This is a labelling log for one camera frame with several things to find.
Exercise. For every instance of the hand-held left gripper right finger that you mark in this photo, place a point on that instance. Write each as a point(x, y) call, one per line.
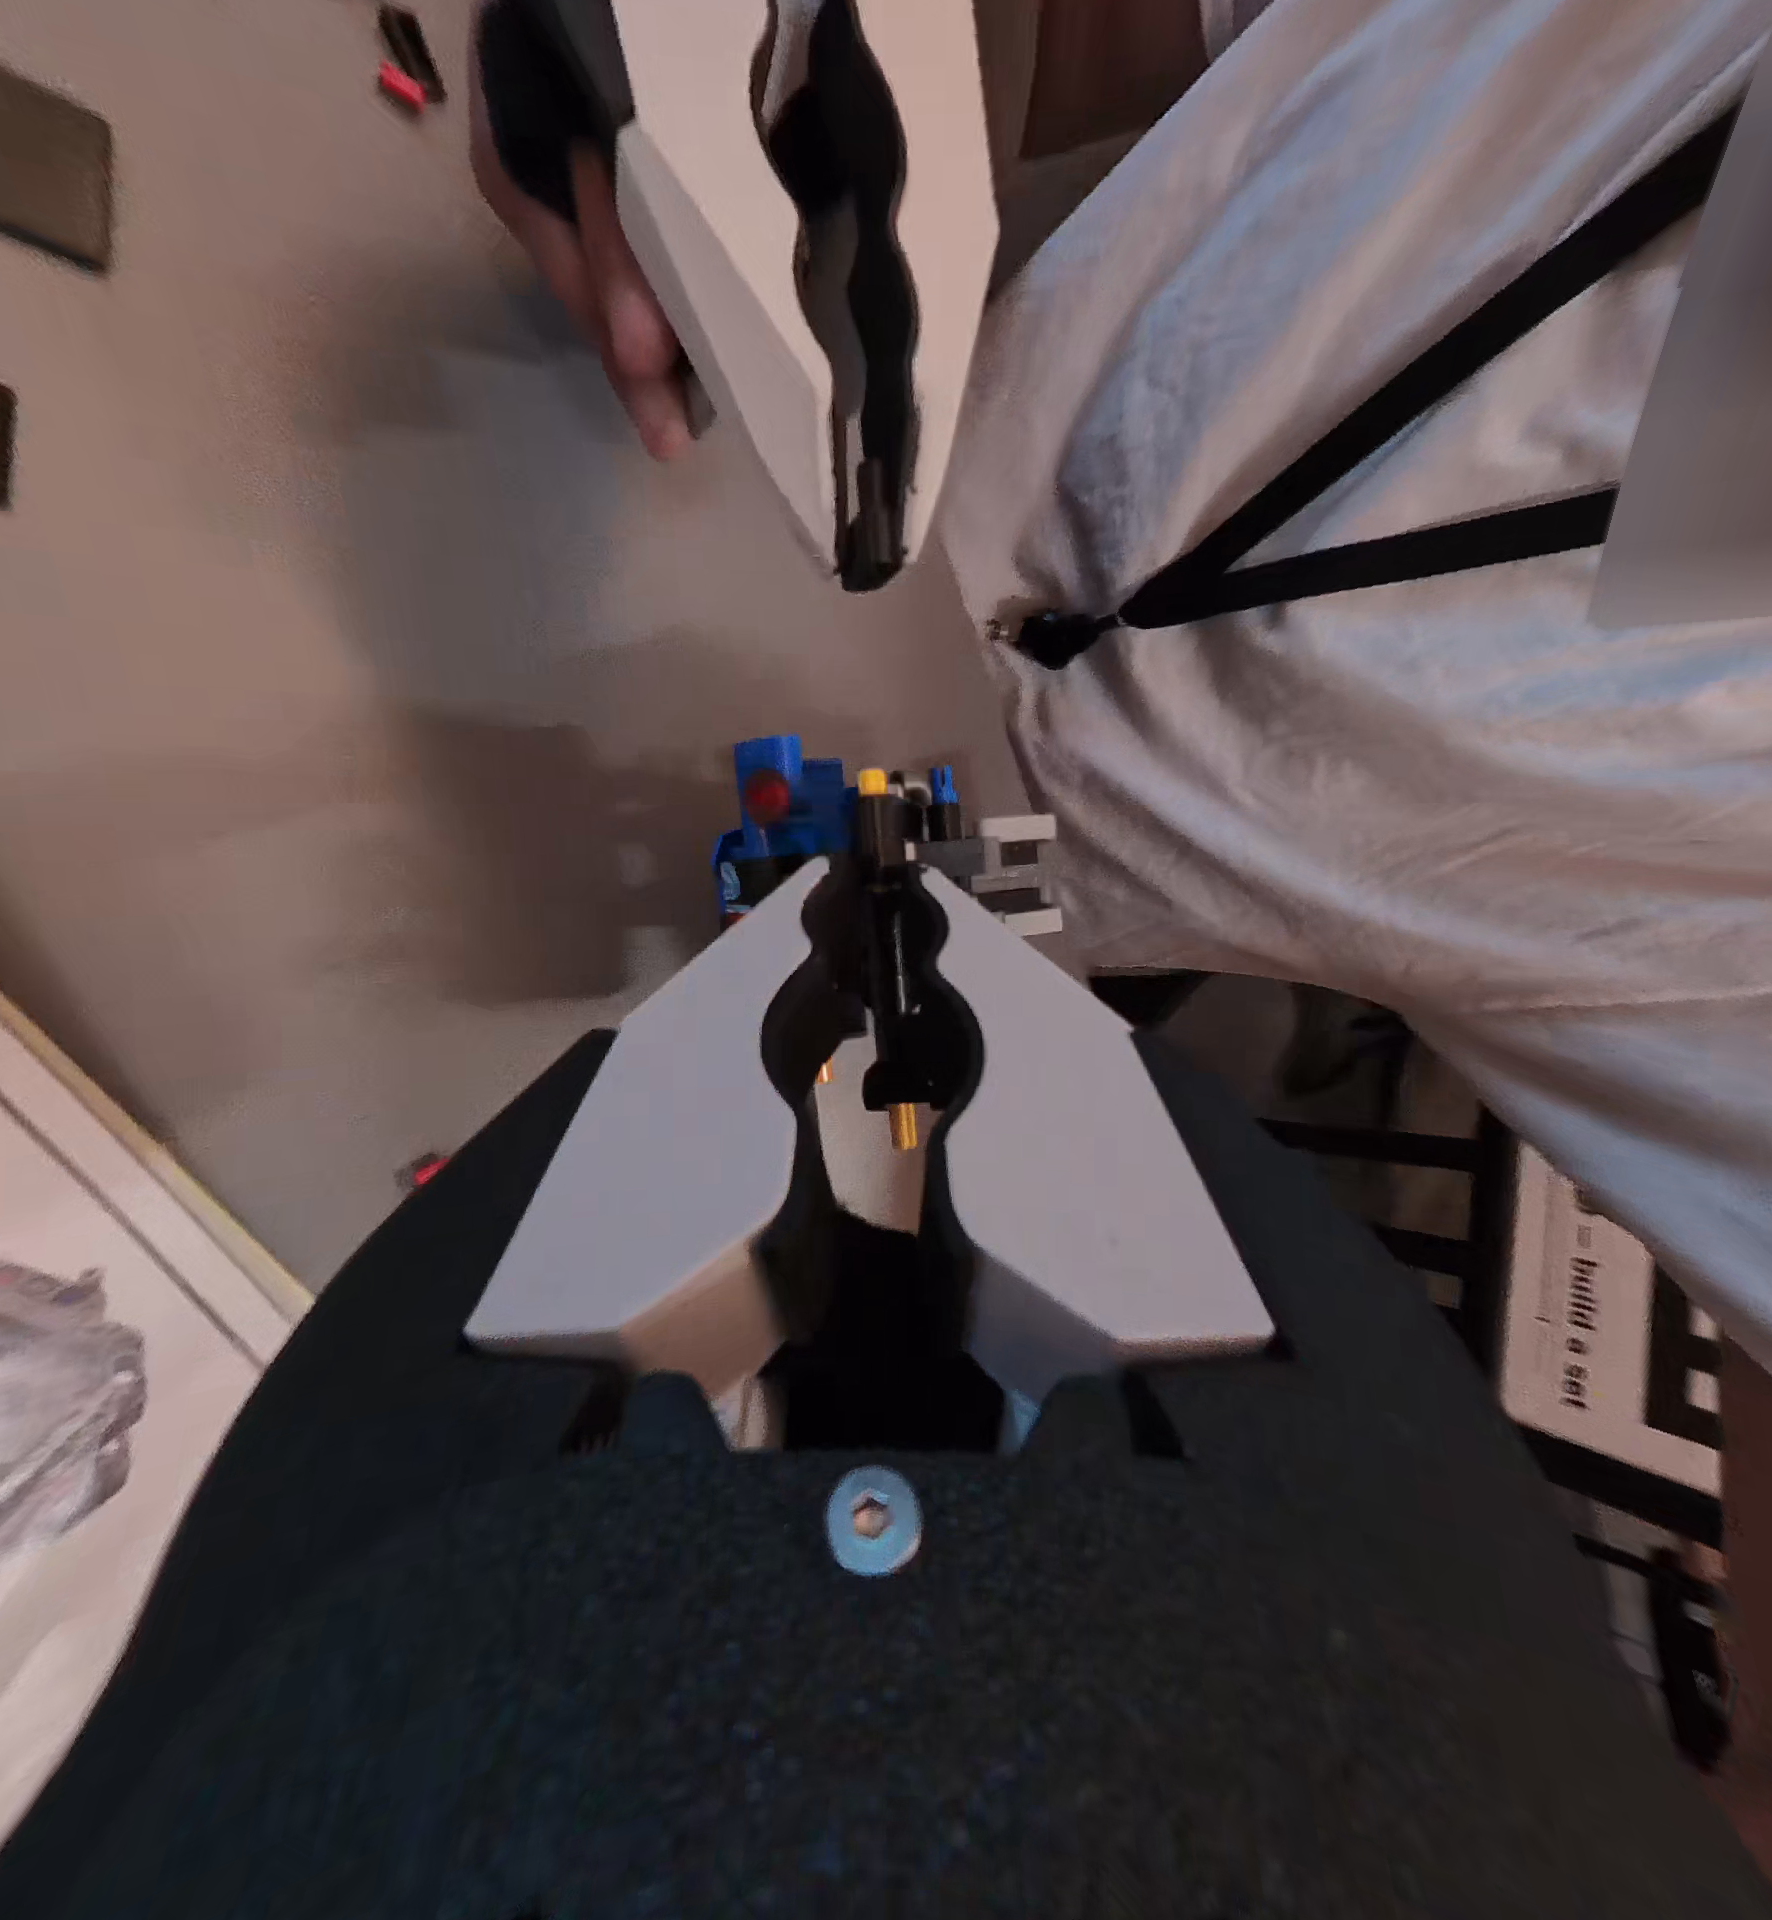
point(1096, 1186)

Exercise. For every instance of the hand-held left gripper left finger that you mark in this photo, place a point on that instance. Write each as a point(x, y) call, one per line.
point(645, 1186)

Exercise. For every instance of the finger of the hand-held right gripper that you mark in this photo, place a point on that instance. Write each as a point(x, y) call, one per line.
point(954, 224)
point(707, 224)

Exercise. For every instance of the small black toy connector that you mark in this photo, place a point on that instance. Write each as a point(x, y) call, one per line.
point(870, 540)

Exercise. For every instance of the black blue toy truck chassis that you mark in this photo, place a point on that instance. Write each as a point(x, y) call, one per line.
point(789, 811)

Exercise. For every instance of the person's right forearm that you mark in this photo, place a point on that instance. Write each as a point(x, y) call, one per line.
point(1112, 76)

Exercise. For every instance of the person's right hand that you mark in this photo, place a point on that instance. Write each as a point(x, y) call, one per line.
point(618, 314)

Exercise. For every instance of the black and red toy piece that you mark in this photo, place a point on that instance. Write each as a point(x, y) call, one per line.
point(408, 60)

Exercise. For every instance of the small red toy pin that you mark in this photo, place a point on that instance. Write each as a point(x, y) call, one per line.
point(424, 1169)

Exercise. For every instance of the person in white shirt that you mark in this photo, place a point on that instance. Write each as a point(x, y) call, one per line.
point(1352, 825)

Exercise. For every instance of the white printed sign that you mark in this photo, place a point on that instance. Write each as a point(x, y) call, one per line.
point(1577, 1349)

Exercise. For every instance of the black square toy panel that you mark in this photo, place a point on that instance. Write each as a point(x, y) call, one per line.
point(16, 150)

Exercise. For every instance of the open instruction booklet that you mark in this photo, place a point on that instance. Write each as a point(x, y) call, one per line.
point(46, 1349)

